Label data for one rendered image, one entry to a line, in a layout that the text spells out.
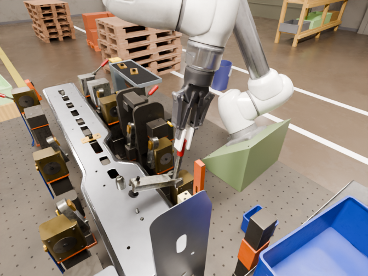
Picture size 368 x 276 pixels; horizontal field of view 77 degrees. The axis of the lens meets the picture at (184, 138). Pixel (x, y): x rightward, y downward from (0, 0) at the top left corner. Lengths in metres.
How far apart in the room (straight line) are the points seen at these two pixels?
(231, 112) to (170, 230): 0.94
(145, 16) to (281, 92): 0.88
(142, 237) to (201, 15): 0.58
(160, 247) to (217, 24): 0.44
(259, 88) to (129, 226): 0.87
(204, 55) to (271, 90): 0.73
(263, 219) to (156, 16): 0.47
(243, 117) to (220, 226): 0.55
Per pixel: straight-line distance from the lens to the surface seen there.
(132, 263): 0.68
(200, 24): 0.54
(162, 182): 0.70
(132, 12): 0.54
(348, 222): 0.75
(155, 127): 0.88
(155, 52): 4.23
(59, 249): 0.78
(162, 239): 0.38
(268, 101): 1.25
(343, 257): 0.75
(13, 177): 1.55
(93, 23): 6.49
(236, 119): 1.24
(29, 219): 1.30
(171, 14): 0.53
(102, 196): 0.83
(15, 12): 11.00
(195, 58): 0.56
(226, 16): 0.55
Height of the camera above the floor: 1.61
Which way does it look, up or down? 37 degrees down
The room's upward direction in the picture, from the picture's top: straight up
